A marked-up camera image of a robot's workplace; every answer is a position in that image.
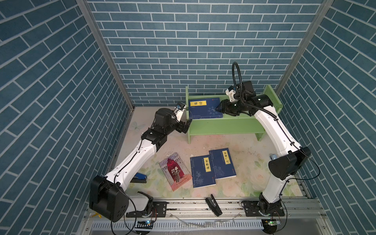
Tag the black clip on rail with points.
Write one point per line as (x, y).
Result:
(213, 205)

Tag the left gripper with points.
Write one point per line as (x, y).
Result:
(180, 124)

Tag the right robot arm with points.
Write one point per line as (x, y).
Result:
(290, 156)

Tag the blue black stapler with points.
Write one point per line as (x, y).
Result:
(139, 178)

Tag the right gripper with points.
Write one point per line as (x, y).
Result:
(224, 107)

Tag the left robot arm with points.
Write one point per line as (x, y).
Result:
(108, 193)

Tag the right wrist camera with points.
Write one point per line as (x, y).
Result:
(231, 92)

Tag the blue book yellow label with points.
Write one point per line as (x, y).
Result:
(202, 171)
(223, 164)

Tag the small blue white mouse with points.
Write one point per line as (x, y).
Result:
(273, 157)

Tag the red illustrated book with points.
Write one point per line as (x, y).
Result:
(175, 171)

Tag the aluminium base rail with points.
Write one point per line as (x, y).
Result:
(296, 216)

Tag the green two-tier shelf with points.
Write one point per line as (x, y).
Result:
(242, 124)

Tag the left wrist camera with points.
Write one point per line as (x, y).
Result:
(180, 108)

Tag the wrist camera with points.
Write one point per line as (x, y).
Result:
(231, 92)
(180, 108)

